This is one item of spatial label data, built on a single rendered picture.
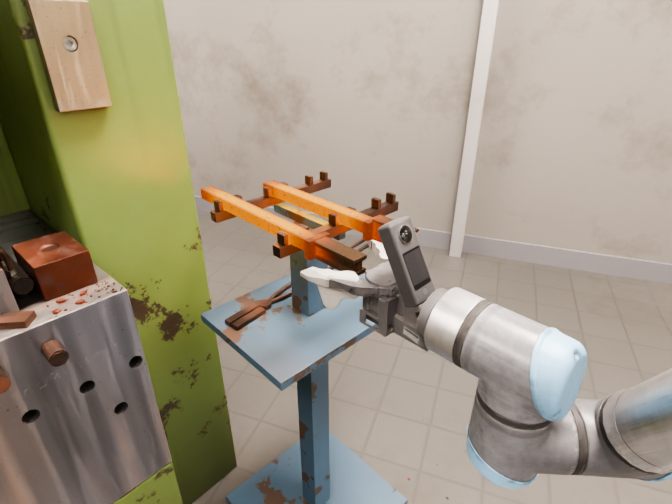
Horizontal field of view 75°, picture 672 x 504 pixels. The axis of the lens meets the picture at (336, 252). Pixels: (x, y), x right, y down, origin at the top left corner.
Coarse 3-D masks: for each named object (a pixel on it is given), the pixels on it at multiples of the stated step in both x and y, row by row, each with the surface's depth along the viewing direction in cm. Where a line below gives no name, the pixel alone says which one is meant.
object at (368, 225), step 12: (276, 192) 94; (288, 192) 91; (300, 192) 91; (300, 204) 89; (312, 204) 86; (324, 204) 85; (336, 204) 85; (324, 216) 85; (348, 216) 80; (360, 216) 80; (384, 216) 77; (360, 228) 78; (372, 228) 77
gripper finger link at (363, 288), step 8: (336, 280) 60; (344, 280) 60; (360, 280) 60; (336, 288) 61; (344, 288) 60; (352, 288) 59; (360, 288) 59; (368, 288) 59; (376, 288) 58; (360, 296) 59
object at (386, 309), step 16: (368, 272) 61; (384, 272) 61; (384, 288) 58; (368, 304) 64; (384, 304) 59; (400, 304) 60; (432, 304) 55; (384, 320) 60; (400, 320) 60; (416, 320) 59; (384, 336) 61; (416, 336) 59
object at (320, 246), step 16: (208, 192) 91; (224, 192) 91; (224, 208) 88; (240, 208) 83; (256, 208) 83; (256, 224) 81; (272, 224) 77; (288, 224) 76; (288, 240) 75; (304, 240) 70; (320, 240) 70; (320, 256) 70; (336, 256) 68; (352, 256) 65
